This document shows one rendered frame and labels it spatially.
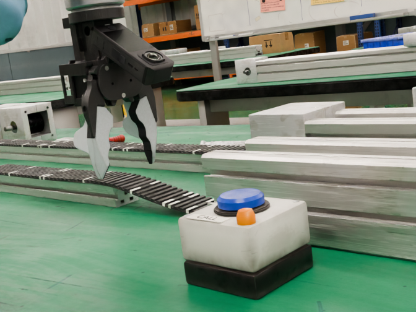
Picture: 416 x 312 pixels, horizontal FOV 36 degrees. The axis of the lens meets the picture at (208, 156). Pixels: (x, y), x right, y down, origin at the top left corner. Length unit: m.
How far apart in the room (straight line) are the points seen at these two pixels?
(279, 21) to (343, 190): 3.43
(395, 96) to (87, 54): 1.58
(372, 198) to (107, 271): 0.26
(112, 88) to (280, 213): 0.36
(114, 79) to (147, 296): 0.35
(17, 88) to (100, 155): 3.41
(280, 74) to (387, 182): 1.94
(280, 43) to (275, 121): 4.38
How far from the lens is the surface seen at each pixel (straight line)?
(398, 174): 0.55
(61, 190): 0.97
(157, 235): 0.72
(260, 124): 0.87
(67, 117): 3.35
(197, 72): 5.19
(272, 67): 2.51
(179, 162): 1.05
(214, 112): 2.72
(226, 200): 0.53
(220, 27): 4.24
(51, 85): 3.92
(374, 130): 0.78
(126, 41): 0.82
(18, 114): 1.64
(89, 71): 0.82
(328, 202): 0.60
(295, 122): 0.83
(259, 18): 4.07
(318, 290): 0.53
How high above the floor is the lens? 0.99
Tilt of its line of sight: 10 degrees down
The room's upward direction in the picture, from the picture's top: 8 degrees counter-clockwise
